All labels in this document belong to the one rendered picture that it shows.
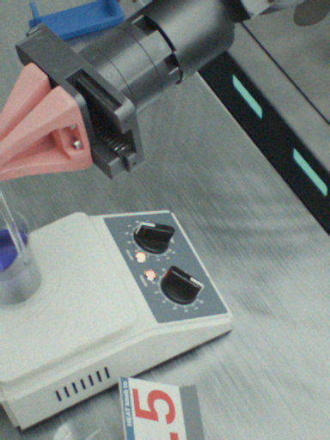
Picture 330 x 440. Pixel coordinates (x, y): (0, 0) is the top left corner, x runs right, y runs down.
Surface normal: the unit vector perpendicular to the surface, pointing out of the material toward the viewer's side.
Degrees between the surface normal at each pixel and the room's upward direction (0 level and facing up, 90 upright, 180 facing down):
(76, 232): 0
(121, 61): 28
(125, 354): 90
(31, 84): 22
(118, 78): 43
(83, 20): 0
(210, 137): 0
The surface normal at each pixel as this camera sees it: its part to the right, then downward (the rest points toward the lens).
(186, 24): 0.25, -0.14
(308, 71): -0.09, -0.55
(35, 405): 0.42, 0.74
